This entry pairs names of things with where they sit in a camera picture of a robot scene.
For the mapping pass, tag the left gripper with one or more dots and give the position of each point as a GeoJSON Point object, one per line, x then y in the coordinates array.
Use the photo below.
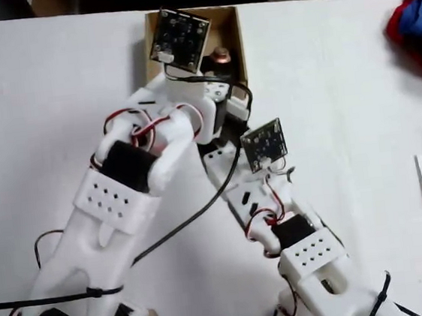
{"type": "Point", "coordinates": [187, 107]}

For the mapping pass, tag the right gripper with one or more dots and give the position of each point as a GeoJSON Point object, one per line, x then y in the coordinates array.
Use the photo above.
{"type": "Point", "coordinates": [257, 202]}

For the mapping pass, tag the copper-headed bolt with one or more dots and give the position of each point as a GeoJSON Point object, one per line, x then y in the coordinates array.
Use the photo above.
{"type": "Point", "coordinates": [221, 55]}

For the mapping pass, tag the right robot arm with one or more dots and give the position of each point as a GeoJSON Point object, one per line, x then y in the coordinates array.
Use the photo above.
{"type": "Point", "coordinates": [317, 267]}

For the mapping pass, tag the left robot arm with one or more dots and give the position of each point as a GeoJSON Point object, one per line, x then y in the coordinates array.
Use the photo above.
{"type": "Point", "coordinates": [90, 231]}

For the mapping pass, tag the cardboard box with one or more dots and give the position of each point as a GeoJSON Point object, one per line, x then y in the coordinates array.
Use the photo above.
{"type": "Point", "coordinates": [230, 39]}

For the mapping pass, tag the red cloth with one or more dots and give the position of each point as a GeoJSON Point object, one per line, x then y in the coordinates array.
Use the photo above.
{"type": "Point", "coordinates": [394, 29]}

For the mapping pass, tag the blue cloth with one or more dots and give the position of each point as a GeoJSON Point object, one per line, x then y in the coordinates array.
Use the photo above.
{"type": "Point", "coordinates": [417, 17]}

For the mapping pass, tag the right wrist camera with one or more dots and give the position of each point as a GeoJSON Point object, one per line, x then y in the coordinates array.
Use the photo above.
{"type": "Point", "coordinates": [266, 146]}

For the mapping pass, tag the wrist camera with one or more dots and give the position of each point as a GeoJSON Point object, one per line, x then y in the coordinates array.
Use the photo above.
{"type": "Point", "coordinates": [266, 146]}
{"type": "Point", "coordinates": [180, 40]}

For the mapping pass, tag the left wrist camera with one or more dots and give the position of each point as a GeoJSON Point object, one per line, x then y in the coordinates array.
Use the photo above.
{"type": "Point", "coordinates": [180, 40]}

